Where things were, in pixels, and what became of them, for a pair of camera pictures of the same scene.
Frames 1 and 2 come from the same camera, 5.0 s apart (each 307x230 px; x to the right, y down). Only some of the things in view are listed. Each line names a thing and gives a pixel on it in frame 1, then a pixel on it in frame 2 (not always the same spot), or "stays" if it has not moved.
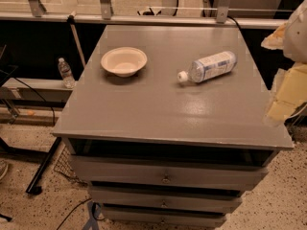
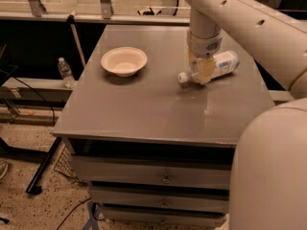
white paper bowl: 124,61 stays
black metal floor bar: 33,188 stays
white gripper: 297,40 -> 203,46
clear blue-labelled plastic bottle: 209,67 stays
